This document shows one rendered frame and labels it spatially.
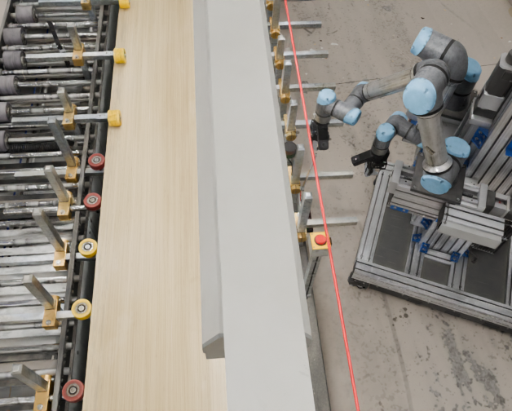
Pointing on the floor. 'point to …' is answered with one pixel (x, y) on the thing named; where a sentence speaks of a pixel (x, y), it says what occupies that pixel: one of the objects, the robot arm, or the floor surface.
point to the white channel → (253, 222)
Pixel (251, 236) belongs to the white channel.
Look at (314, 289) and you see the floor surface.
